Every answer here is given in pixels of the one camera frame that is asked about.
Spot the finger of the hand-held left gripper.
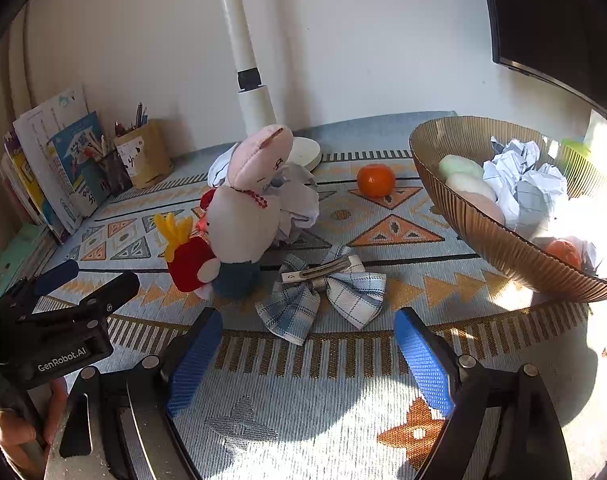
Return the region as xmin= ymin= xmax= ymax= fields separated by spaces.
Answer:
xmin=0 ymin=259 xmax=80 ymax=311
xmin=18 ymin=271 xmax=141 ymax=333

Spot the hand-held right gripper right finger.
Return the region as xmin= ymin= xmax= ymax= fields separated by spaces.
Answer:
xmin=393 ymin=306 xmax=573 ymax=480

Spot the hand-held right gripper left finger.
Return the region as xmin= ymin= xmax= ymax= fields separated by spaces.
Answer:
xmin=46 ymin=306 xmax=224 ymax=480

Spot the plaid bow hair clip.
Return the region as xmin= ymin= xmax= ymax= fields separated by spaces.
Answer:
xmin=254 ymin=246 xmax=388 ymax=347

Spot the amber ribbed glass bowl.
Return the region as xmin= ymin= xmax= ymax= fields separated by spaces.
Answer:
xmin=409 ymin=116 xmax=607 ymax=303

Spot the plush rabbit with red fries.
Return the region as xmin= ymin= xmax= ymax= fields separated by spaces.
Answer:
xmin=153 ymin=124 xmax=295 ymax=301

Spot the tangerine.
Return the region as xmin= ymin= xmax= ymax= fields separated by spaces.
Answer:
xmin=356 ymin=162 xmax=397 ymax=198
xmin=543 ymin=239 xmax=583 ymax=271

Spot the three-colour dango plush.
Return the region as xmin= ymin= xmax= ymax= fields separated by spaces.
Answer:
xmin=437 ymin=154 xmax=507 ymax=226

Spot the paper ball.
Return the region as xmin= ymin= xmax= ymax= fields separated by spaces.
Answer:
xmin=207 ymin=142 xmax=321 ymax=243
xmin=558 ymin=200 xmax=607 ymax=277
xmin=483 ymin=160 xmax=569 ymax=233
xmin=489 ymin=136 xmax=541 ymax=171

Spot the person's left hand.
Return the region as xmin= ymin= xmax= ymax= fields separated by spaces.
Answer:
xmin=0 ymin=377 xmax=69 ymax=476

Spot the stack of green notebooks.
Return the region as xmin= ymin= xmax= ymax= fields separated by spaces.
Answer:
xmin=0 ymin=222 xmax=54 ymax=296

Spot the patterned woven mat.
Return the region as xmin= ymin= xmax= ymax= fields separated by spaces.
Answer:
xmin=30 ymin=147 xmax=604 ymax=480

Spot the black mesh pen holder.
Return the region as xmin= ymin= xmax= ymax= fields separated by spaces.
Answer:
xmin=96 ymin=152 xmax=133 ymax=196

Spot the row of upright books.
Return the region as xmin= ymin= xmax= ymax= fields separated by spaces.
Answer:
xmin=0 ymin=85 xmax=109 ymax=246

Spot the bunch of pens and pencils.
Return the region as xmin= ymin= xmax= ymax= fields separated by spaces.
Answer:
xmin=83 ymin=132 xmax=116 ymax=161

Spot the bunch of dark pens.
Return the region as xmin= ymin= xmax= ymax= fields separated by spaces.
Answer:
xmin=114 ymin=102 xmax=149 ymax=136

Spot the white desk lamp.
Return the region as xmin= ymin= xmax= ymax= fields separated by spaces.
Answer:
xmin=213 ymin=0 xmax=323 ymax=171

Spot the black monitor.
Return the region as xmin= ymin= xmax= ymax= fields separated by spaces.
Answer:
xmin=476 ymin=0 xmax=607 ymax=126

